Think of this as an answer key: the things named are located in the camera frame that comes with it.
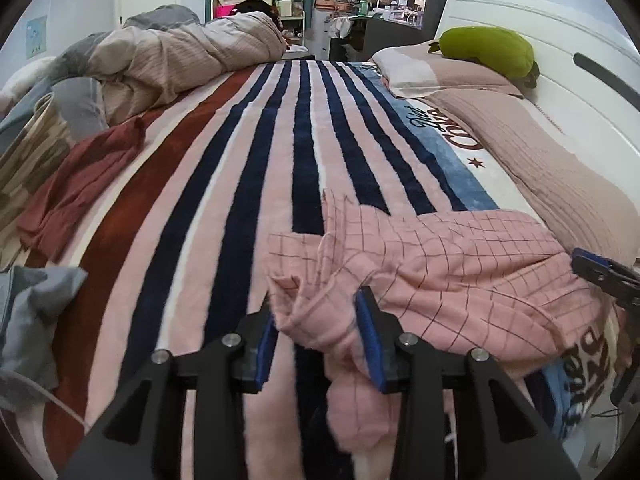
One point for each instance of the blue wall poster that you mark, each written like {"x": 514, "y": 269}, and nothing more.
{"x": 36, "y": 36}

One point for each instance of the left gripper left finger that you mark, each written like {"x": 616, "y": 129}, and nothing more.
{"x": 139, "y": 435}

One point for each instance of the grey blue cloth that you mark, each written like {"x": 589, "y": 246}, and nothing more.
{"x": 32, "y": 300}

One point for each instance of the pink checked pants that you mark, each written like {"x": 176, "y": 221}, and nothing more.
{"x": 494, "y": 279}

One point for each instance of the striped fleece bed blanket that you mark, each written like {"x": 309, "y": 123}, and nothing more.
{"x": 175, "y": 247}

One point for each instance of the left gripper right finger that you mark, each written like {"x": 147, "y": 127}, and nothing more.
{"x": 499, "y": 434}

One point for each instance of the beige grey duvet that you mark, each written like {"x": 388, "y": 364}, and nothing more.
{"x": 147, "y": 63}

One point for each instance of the white headboard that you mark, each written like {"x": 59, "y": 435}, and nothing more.
{"x": 588, "y": 84}

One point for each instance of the green plush toy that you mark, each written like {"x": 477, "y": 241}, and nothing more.
{"x": 500, "y": 49}

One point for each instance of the pink ribbed knit pillow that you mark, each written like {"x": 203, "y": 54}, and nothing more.
{"x": 580, "y": 207}

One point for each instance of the dark red garment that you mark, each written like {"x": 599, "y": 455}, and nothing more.
{"x": 52, "y": 216}

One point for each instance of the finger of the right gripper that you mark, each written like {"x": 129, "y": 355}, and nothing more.
{"x": 611, "y": 277}

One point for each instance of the camouflage patterned garment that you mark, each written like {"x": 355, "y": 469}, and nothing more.
{"x": 33, "y": 156}

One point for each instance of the dark desk with clutter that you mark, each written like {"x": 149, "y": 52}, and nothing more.
{"x": 352, "y": 30}

